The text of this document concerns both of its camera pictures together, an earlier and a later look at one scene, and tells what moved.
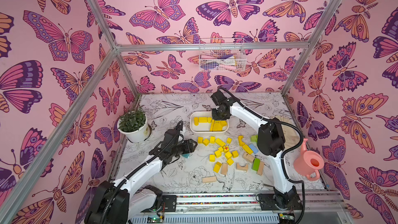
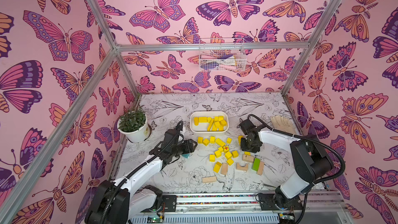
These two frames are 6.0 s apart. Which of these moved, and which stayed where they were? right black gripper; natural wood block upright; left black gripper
Moved: right black gripper
Stayed: left black gripper; natural wood block upright
